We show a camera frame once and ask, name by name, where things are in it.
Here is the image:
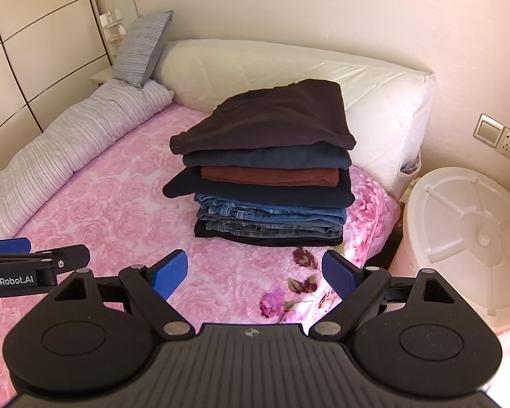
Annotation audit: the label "dark navy folded garment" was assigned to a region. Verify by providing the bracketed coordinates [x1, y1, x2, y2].
[162, 167, 356, 210]

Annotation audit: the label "maroon folded garment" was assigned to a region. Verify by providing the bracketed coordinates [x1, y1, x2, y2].
[201, 166, 340, 188]

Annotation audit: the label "striped grey bolster pillow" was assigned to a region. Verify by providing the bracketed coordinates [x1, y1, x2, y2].
[0, 79, 174, 230]

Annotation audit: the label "grey folded jeans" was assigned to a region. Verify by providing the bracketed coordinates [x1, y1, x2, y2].
[197, 216, 346, 239]

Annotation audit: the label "pink rose blanket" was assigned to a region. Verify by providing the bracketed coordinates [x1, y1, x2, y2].
[0, 102, 402, 392]

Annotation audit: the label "white bedside pocket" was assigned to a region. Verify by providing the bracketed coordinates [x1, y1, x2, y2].
[398, 152, 422, 204]

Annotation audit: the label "white plastic tub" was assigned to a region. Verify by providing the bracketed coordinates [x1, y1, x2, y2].
[401, 167, 510, 346]

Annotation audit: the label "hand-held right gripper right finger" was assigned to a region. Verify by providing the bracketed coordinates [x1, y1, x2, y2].
[308, 250, 456, 341]

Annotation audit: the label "black t-shirt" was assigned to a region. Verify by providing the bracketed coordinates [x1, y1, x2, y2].
[170, 79, 357, 156]

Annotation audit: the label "blue folded jeans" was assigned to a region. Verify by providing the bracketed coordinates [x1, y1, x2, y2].
[194, 193, 348, 227]

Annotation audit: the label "white nightstand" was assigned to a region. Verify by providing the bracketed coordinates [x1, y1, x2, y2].
[89, 69, 117, 91]

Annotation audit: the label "white quilted bolster cushion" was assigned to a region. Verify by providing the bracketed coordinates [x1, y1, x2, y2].
[153, 39, 436, 200]

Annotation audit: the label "beige wardrobe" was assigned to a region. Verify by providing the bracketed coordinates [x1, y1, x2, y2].
[0, 0, 116, 151]

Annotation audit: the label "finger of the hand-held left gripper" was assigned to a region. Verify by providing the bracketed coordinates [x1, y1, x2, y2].
[0, 244, 91, 301]
[0, 237, 55, 265]

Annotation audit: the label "beige wall switch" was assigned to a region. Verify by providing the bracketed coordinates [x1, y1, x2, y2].
[473, 113, 505, 142]

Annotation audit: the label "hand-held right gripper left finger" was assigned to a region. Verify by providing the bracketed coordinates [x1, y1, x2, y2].
[51, 250, 196, 341]

